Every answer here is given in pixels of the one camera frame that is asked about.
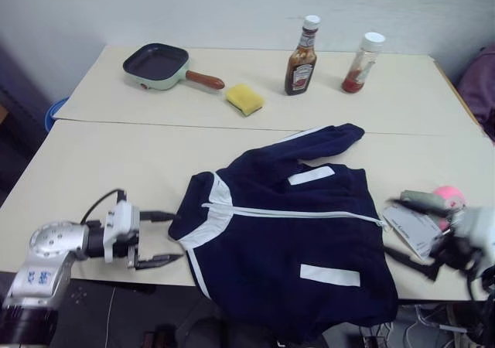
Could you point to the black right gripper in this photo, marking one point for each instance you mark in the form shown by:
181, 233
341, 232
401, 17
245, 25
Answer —
454, 253

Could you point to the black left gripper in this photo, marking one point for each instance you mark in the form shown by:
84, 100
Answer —
132, 256

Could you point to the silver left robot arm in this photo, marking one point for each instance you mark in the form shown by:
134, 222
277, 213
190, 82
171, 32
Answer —
46, 243

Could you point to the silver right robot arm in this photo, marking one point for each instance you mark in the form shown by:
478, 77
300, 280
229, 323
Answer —
490, 276

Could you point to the navy blue zip jacket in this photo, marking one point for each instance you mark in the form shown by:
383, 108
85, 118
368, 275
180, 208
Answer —
286, 243

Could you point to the grey white paper card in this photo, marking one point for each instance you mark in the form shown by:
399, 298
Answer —
412, 226

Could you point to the grey oblong object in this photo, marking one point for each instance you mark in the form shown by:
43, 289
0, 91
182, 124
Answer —
421, 197

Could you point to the pink ball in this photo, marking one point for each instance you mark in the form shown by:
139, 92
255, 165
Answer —
448, 195

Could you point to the purple fabric bag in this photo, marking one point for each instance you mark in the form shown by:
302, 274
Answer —
481, 89

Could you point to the blue plastic bucket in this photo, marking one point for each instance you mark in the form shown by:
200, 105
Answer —
52, 112

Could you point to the yellow kitchen sponge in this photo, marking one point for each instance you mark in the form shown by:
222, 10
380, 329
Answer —
244, 98

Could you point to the green square frying pan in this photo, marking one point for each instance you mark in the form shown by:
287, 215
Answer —
154, 63

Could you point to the clear jar white lid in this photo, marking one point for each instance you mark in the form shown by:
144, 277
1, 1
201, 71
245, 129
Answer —
359, 69

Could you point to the brown sauce ketchup bottle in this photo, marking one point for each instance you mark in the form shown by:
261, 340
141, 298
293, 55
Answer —
301, 71

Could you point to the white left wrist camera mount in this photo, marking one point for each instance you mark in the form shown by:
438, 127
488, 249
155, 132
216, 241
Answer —
123, 216

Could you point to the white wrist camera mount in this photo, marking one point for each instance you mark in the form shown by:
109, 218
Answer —
123, 216
473, 228

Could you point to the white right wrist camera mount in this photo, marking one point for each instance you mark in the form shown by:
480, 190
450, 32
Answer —
473, 228

